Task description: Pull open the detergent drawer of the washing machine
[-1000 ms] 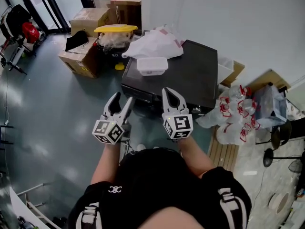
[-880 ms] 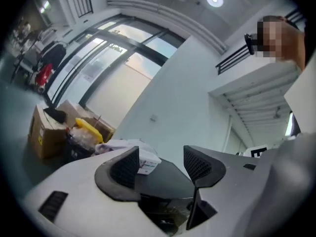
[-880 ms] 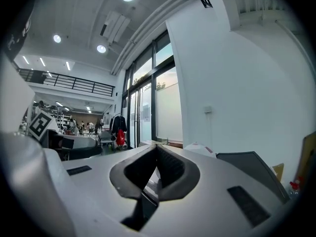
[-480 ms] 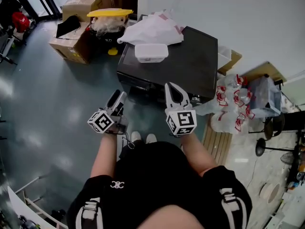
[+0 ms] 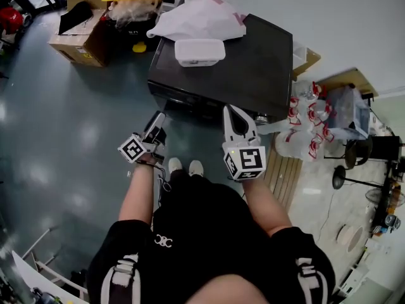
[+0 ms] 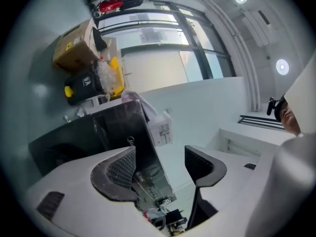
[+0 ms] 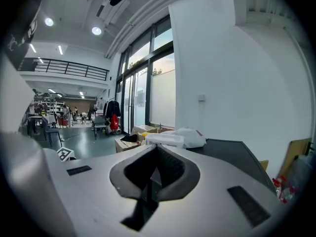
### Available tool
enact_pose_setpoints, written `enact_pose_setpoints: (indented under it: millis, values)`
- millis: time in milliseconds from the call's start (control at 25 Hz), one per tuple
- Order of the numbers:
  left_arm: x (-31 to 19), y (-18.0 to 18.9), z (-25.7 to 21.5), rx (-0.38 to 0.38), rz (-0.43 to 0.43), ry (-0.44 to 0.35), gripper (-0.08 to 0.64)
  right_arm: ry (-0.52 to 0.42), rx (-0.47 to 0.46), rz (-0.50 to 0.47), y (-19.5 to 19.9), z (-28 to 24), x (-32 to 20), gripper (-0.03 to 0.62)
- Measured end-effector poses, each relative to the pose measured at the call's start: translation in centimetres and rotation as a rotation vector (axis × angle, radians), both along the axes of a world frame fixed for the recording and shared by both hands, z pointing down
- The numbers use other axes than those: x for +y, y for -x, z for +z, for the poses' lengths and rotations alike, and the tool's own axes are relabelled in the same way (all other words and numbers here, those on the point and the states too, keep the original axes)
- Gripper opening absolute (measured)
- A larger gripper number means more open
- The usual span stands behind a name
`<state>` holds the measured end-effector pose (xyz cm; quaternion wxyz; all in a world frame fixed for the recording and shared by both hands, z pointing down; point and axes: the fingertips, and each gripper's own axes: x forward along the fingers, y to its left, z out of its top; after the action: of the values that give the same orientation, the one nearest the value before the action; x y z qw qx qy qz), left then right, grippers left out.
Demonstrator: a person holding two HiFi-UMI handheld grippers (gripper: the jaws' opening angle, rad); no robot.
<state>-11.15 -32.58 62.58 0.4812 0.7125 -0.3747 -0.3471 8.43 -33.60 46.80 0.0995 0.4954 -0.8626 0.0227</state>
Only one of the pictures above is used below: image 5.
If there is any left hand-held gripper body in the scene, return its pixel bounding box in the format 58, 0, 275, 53
117, 126, 167, 165

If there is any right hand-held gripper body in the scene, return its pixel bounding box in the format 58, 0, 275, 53
221, 133, 267, 181

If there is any person's right forearm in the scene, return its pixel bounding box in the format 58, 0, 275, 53
241, 176, 294, 238

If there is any person's left forearm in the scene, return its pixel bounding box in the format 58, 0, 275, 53
118, 160, 159, 227

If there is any wooden slatted pallet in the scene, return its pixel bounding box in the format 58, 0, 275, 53
263, 134, 304, 209

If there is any white shoe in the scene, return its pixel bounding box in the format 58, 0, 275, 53
188, 160, 204, 177
168, 157, 184, 174

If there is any pile of red-white plastic bags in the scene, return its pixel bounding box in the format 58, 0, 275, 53
274, 80, 337, 163

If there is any white plastic container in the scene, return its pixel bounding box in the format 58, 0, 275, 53
174, 38, 227, 68

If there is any person's black clothed torso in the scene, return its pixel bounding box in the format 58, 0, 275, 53
86, 168, 337, 304

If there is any cardboard piece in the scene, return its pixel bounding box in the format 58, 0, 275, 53
292, 46, 321, 81

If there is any black round stand base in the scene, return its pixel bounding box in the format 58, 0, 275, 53
332, 165, 384, 191

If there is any labelled cardboard box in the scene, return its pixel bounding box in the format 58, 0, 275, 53
47, 8, 111, 68

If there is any black trash bin yellow lid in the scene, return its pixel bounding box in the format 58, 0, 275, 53
101, 0, 170, 54

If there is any white plastic bag pink print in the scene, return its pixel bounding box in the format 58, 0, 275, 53
146, 0, 248, 42

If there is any black stool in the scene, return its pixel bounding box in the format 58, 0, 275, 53
344, 137, 375, 170

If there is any wooden board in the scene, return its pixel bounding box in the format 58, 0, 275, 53
315, 67, 380, 98

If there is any black cloth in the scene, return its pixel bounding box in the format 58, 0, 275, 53
58, 1, 94, 35

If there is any black cabinet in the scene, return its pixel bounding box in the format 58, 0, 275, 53
369, 135, 403, 162

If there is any floor fan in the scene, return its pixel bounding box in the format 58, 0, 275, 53
364, 186, 405, 209

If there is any white table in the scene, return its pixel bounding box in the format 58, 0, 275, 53
11, 250, 90, 304

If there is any red round object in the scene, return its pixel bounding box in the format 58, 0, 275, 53
0, 6, 25, 35

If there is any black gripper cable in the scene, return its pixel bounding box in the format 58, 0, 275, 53
154, 165, 172, 208

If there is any white metal frame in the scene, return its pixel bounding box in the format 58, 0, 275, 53
21, 225, 90, 297

